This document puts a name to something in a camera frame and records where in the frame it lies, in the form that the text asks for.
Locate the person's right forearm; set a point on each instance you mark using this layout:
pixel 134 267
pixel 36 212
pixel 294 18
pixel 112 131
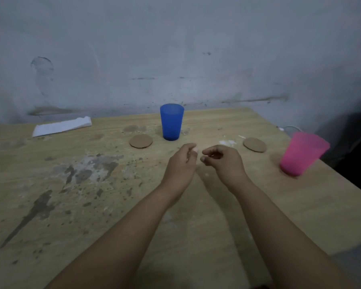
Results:
pixel 285 237

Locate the person's right hand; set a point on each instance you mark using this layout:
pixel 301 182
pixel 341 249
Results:
pixel 228 168

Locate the white folded paper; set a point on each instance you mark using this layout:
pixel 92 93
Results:
pixel 61 126

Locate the person's left hand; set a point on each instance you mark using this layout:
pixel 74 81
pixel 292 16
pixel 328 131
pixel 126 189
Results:
pixel 179 169

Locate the person's left forearm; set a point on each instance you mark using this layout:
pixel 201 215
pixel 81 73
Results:
pixel 114 240

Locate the person's right thumb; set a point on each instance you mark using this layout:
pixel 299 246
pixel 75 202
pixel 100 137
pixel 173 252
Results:
pixel 212 151

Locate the blue plastic cup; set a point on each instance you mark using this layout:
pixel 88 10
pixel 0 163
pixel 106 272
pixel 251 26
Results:
pixel 171 121

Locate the white paper scrap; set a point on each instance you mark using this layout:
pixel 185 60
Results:
pixel 228 142

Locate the person's left thumb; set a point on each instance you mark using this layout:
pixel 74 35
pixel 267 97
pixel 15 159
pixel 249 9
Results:
pixel 189 147

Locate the round cardboard coaster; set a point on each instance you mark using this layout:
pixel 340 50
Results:
pixel 255 144
pixel 141 141

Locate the pink plastic cup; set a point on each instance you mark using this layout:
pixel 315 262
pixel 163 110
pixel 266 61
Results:
pixel 302 154

